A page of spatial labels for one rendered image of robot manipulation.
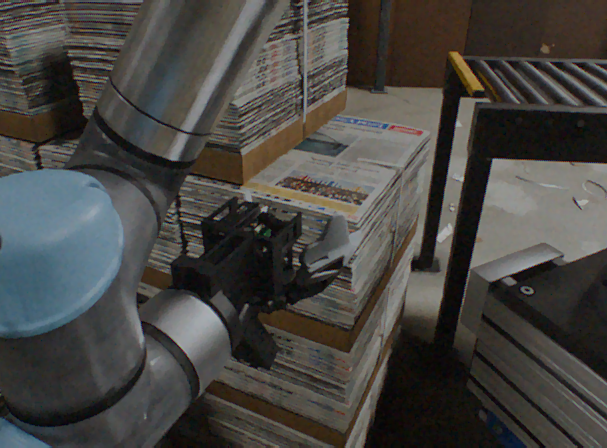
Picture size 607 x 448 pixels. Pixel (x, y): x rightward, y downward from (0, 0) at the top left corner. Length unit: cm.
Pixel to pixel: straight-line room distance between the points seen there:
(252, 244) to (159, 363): 12
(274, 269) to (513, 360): 35
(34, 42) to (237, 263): 63
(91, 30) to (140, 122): 46
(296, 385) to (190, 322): 53
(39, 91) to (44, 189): 67
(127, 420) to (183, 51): 21
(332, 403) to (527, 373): 33
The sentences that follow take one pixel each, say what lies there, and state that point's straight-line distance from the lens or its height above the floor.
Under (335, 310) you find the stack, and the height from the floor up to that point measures 68.
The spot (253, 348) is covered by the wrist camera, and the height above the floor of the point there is 82.
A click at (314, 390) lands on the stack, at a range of 84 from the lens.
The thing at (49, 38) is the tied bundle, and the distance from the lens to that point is 94.
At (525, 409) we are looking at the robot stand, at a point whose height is 64.
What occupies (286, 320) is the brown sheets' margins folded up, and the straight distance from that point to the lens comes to 75.
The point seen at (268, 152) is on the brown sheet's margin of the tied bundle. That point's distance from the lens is 72.
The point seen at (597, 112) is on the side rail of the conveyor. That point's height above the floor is 80.
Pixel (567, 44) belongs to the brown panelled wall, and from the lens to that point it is 460.
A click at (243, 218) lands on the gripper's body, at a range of 42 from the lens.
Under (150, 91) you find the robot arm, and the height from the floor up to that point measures 105.
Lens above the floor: 113
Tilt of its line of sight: 31 degrees down
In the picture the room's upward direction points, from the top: straight up
